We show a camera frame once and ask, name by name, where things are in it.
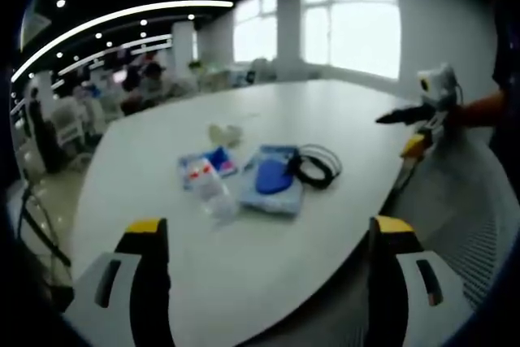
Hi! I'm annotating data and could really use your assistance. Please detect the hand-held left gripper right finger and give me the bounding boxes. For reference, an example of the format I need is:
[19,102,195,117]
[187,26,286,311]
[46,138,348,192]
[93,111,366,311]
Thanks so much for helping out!
[367,215,469,347]

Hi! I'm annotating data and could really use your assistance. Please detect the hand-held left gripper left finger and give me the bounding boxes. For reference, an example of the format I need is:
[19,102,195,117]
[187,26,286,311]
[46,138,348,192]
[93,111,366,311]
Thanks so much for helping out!
[63,218,176,347]

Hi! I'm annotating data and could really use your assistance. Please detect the black cable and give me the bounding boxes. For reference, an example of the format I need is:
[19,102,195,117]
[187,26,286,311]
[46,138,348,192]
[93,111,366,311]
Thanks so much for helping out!
[288,143,343,190]

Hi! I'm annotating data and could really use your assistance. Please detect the blue red white packet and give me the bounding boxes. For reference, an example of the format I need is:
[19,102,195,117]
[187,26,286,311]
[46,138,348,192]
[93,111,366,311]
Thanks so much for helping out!
[177,145,240,193]

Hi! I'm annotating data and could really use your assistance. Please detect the light blue package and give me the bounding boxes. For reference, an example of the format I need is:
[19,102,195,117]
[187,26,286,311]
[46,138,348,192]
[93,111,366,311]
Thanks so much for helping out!
[237,143,306,218]

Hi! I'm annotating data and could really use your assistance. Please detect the clear wrapper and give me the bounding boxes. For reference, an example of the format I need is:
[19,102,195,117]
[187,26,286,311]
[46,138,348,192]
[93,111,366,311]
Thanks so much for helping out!
[208,122,245,148]

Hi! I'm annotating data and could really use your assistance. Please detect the white mesh chair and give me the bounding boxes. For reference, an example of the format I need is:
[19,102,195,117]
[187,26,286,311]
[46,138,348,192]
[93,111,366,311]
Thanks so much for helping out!
[383,126,514,347]

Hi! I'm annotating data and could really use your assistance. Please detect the large window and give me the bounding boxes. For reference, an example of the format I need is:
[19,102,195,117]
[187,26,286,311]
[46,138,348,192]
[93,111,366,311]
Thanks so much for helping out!
[301,0,403,80]

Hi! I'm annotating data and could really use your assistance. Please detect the black stand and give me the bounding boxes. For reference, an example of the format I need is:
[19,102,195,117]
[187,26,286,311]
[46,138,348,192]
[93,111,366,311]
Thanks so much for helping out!
[15,176,76,287]

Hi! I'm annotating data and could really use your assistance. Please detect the white table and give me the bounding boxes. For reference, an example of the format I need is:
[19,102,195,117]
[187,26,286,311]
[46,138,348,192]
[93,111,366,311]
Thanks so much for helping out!
[69,78,432,347]

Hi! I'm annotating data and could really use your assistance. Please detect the white office chair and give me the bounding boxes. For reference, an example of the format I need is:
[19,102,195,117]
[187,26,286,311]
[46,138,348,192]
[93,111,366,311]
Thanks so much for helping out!
[51,97,107,152]

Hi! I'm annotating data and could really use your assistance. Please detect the small window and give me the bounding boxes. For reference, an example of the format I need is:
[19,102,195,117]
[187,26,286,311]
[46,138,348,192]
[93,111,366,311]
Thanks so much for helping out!
[232,0,280,64]

